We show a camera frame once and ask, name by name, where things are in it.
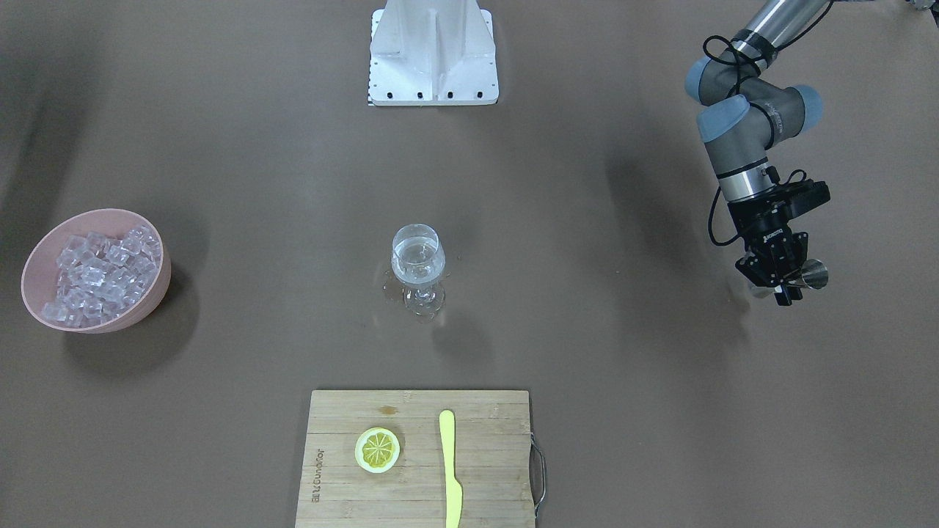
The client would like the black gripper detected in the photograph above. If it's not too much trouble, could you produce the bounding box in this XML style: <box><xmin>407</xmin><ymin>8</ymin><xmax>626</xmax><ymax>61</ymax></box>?
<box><xmin>728</xmin><ymin>193</ymin><xmax>807</xmax><ymax>307</ymax></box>

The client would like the steel cocktail jigger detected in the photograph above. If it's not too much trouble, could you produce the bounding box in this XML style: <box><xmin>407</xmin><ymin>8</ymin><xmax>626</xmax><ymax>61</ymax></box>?
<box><xmin>748</xmin><ymin>260</ymin><xmax>829</xmax><ymax>298</ymax></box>

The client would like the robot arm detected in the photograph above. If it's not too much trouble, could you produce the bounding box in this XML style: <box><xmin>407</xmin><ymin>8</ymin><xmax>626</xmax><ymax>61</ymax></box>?
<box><xmin>684</xmin><ymin>1</ymin><xmax>832</xmax><ymax>307</ymax></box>

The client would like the clear wine glass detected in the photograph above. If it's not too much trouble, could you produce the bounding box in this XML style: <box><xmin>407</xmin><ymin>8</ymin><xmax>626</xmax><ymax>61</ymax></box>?
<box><xmin>390</xmin><ymin>224</ymin><xmax>446</xmax><ymax>318</ymax></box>

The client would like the pink bowl of ice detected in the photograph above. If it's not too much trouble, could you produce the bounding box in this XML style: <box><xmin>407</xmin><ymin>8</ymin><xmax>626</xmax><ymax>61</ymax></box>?
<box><xmin>21</xmin><ymin>208</ymin><xmax>173</xmax><ymax>334</ymax></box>

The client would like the bamboo cutting board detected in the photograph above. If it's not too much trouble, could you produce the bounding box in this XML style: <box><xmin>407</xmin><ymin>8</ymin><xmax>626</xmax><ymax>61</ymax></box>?
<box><xmin>294</xmin><ymin>389</ymin><xmax>542</xmax><ymax>527</ymax></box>

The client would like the yellow plastic knife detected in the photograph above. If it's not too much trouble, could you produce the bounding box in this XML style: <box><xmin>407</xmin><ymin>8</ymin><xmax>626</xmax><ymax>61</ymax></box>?
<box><xmin>439</xmin><ymin>410</ymin><xmax>464</xmax><ymax>528</ymax></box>

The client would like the yellow lemon slice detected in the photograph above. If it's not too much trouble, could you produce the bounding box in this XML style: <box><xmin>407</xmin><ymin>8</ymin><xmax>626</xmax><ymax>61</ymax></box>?
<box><xmin>354</xmin><ymin>427</ymin><xmax>401</xmax><ymax>474</ymax></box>

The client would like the white camera mast base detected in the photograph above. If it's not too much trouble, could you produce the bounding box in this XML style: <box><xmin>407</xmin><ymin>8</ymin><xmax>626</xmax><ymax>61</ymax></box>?
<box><xmin>367</xmin><ymin>1</ymin><xmax>500</xmax><ymax>107</ymax></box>

